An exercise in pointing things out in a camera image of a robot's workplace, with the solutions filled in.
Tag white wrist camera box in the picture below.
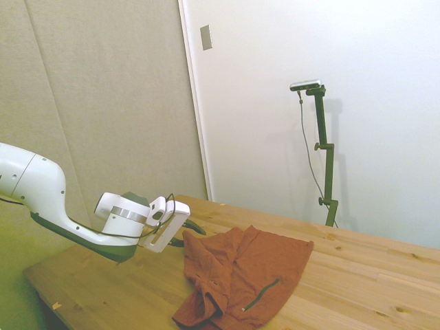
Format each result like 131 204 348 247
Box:
146 196 168 228

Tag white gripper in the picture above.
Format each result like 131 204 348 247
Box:
138 201 207 255

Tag grey wall plate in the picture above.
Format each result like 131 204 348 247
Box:
199 24 213 52

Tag grey exterior camera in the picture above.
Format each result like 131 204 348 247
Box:
289 79 324 92

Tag dark green camera stand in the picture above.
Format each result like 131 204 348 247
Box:
305 85 340 228

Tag red-brown shorts with zipper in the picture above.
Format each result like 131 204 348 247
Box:
171 225 314 330

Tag white door frame trim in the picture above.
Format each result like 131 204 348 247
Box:
177 0 215 202

